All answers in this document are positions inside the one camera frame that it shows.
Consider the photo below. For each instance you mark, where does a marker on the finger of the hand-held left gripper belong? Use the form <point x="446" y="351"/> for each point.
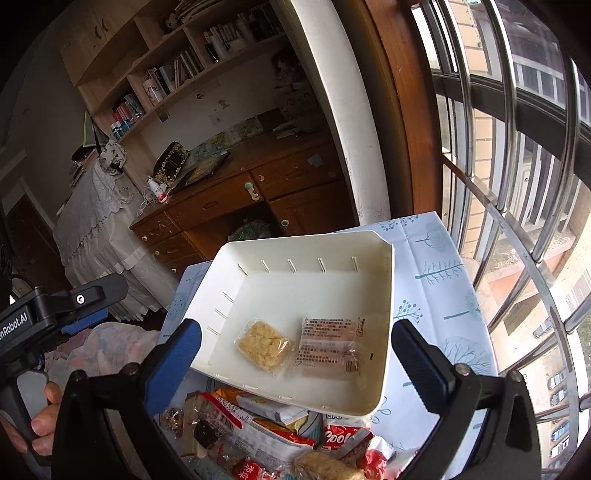
<point x="87" y="297"/>

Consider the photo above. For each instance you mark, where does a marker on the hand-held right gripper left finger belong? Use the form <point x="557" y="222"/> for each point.
<point x="178" y="357"/>

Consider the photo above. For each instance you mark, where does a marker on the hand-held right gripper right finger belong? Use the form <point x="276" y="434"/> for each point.
<point x="422" y="364"/>

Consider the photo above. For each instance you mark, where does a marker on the yellow cracker packet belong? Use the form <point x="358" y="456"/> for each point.
<point x="265" y="346"/>

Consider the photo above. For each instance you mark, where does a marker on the clear printed snack packet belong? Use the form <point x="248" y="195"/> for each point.
<point x="323" y="341"/>

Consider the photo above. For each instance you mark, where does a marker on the pile of assorted food packets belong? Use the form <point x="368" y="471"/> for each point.
<point x="258" y="429"/>

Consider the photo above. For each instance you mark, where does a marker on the white plastic bin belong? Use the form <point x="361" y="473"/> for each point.
<point x="286" y="295"/>

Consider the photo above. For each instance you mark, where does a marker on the person's left hand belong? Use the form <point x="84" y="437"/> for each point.
<point x="44" y="422"/>

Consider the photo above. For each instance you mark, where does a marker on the floral quilt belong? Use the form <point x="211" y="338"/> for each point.
<point x="115" y="341"/>

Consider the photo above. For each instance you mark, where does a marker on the white lace cloth cover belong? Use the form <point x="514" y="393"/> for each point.
<point x="97" y="230"/>

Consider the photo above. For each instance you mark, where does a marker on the light blue tree-print tablecloth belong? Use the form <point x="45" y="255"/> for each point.
<point x="438" y="286"/>

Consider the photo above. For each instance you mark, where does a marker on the small red and white gadget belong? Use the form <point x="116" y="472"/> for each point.
<point x="159" y="194"/>

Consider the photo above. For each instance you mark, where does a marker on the white patterned cloth bag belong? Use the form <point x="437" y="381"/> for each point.
<point x="112" y="154"/>

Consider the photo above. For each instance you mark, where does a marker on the metal window bars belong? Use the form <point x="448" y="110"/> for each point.
<point x="542" y="281"/>

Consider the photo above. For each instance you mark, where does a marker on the green and white plastic bag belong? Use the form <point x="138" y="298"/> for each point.
<point x="251" y="230"/>

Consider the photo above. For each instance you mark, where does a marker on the black floral tin box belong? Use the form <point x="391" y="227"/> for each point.
<point x="170" y="162"/>

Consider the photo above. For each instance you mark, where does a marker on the framed picture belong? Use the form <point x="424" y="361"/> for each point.
<point x="90" y="131"/>

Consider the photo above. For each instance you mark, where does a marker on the black flat tray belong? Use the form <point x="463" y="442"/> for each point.
<point x="203" y="170"/>

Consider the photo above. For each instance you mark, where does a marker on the green and white hook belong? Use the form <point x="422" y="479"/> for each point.
<point x="251" y="189"/>

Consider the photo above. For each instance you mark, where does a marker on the wooden desk with drawers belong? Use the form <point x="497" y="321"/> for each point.
<point x="286" y="180"/>

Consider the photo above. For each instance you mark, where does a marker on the printed paper sheets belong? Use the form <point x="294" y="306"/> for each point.
<point x="231" y="136"/>

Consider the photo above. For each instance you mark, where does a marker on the white mug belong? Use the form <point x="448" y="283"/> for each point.
<point x="151" y="91"/>

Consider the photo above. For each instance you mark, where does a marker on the blue sticky note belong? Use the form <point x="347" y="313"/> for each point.
<point x="315" y="160"/>

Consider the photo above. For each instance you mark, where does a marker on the wooden bookshelf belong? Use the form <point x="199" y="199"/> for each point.
<point x="115" y="60"/>

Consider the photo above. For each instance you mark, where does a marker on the row of books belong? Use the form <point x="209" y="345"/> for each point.
<point x="178" y="69"/>
<point x="244" y="30"/>

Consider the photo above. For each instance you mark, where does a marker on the wooden window frame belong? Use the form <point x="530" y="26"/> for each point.
<point x="397" y="115"/>

